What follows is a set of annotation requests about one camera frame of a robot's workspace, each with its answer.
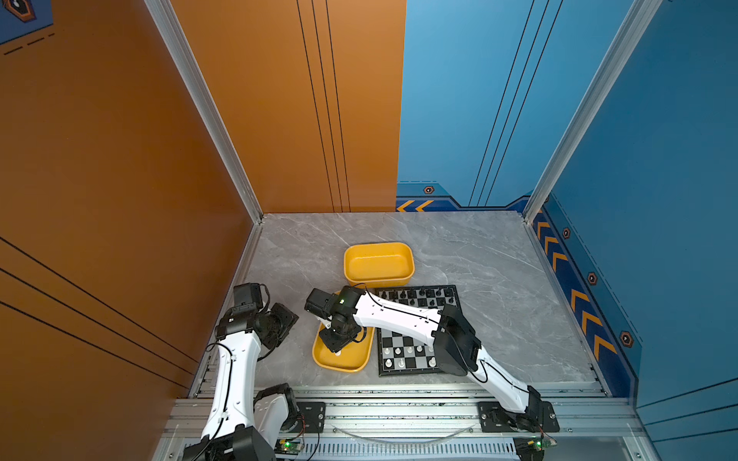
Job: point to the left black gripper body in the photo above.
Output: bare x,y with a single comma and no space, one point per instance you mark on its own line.
278,323

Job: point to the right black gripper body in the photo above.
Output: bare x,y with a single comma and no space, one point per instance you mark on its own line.
337,337

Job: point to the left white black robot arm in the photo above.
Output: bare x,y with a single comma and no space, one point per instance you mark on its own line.
245,424

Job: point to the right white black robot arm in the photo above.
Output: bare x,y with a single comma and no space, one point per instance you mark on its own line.
457,349

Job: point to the yellow tray with white pieces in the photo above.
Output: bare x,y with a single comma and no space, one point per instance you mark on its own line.
351,359

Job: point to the yellow tray with black pieces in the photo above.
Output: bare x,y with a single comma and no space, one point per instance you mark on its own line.
386,264

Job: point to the black white chess board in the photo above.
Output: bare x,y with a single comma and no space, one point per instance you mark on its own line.
400,355

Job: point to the left green circuit board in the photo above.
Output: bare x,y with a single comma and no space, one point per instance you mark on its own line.
289,448

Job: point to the green circuit board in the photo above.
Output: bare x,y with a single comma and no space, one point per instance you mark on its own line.
289,448
533,449

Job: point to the right green circuit board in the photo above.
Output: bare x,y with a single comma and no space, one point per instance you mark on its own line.
533,449

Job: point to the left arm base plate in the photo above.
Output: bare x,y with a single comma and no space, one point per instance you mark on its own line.
313,414

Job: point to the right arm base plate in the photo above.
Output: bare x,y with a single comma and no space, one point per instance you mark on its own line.
493,418

